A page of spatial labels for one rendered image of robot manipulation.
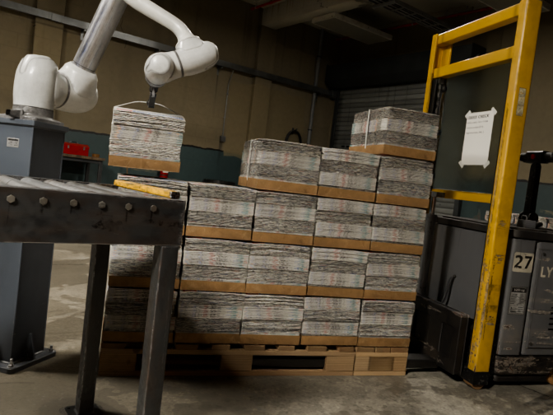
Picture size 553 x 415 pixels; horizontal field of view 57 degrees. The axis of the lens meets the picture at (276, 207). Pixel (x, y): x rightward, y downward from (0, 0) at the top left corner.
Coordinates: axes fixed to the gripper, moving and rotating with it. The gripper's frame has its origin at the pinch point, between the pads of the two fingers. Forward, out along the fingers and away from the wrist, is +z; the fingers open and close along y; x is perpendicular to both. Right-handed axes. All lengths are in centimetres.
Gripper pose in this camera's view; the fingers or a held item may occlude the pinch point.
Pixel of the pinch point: (152, 87)
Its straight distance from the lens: 237.1
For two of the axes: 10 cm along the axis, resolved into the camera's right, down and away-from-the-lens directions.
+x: 9.5, 1.1, 3.0
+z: -3.1, -0.1, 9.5
